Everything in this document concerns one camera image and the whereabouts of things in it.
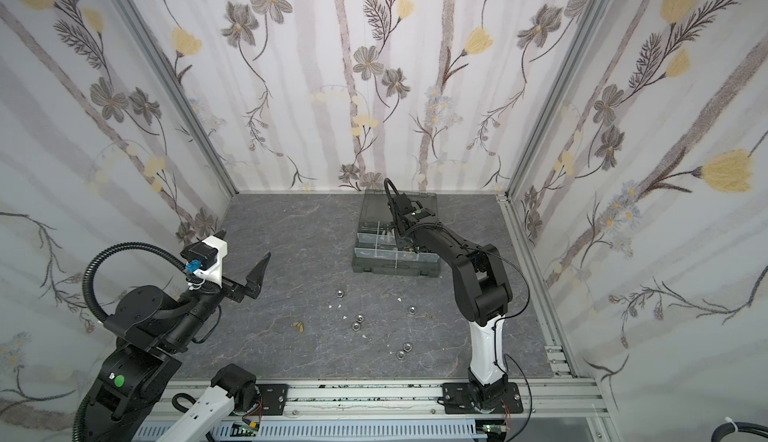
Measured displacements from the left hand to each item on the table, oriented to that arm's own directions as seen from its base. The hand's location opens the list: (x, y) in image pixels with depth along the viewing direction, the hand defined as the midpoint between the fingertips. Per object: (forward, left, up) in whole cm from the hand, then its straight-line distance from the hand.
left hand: (239, 236), depth 56 cm
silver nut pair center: (-2, -21, -40) cm, 45 cm away
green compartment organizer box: (+20, -27, -36) cm, 49 cm away
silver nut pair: (-11, -35, -39) cm, 53 cm away
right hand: (+23, -36, -29) cm, 52 cm away
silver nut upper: (+6, -15, -40) cm, 43 cm away
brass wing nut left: (-4, -4, -40) cm, 40 cm away
